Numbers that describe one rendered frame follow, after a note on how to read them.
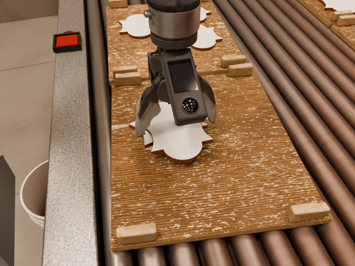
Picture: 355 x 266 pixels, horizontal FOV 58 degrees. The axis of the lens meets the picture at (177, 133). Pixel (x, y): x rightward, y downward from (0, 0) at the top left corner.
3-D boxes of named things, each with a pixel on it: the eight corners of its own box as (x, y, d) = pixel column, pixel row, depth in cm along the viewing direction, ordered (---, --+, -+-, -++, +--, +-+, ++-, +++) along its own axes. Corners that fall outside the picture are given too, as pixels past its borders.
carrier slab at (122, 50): (109, 86, 78) (108, 81, 77) (106, 11, 106) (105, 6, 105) (248, 72, 82) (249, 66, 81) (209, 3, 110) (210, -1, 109)
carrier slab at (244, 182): (112, 252, 49) (110, 247, 48) (112, 88, 77) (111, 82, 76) (329, 223, 52) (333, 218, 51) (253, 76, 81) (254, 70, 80)
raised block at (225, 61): (221, 69, 80) (222, 59, 78) (219, 65, 81) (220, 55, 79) (245, 67, 81) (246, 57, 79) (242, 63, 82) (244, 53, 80)
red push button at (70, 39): (56, 51, 90) (55, 46, 89) (57, 40, 94) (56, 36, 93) (78, 48, 91) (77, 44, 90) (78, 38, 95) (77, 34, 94)
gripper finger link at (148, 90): (152, 117, 58) (179, 81, 54) (154, 123, 57) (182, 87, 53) (129, 109, 55) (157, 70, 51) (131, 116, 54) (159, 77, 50)
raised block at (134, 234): (118, 246, 48) (115, 237, 46) (118, 235, 49) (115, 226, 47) (158, 241, 48) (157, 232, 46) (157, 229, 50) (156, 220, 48)
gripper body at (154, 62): (187, 73, 61) (188, 11, 52) (201, 102, 55) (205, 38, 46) (147, 79, 59) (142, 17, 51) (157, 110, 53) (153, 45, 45)
